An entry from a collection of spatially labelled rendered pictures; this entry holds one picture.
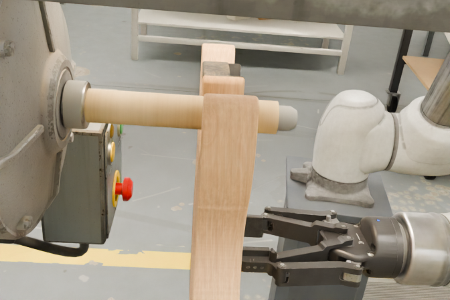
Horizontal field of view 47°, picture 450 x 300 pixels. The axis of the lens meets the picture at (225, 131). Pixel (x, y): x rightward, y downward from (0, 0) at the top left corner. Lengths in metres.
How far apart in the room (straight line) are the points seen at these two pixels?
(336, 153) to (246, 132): 0.94
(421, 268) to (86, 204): 0.47
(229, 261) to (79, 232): 0.39
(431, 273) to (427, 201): 2.25
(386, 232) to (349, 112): 0.69
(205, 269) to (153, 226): 1.89
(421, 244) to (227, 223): 0.27
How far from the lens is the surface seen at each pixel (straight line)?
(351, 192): 1.41
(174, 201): 2.54
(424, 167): 1.41
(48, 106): 0.47
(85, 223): 0.83
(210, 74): 0.54
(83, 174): 0.78
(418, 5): 0.33
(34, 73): 0.46
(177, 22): 4.27
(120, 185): 0.87
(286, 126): 0.50
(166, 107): 0.48
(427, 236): 0.67
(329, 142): 1.34
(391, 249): 0.66
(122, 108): 0.49
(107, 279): 2.14
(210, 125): 0.41
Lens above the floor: 1.46
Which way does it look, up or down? 27 degrees down
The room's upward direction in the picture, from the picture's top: 6 degrees clockwise
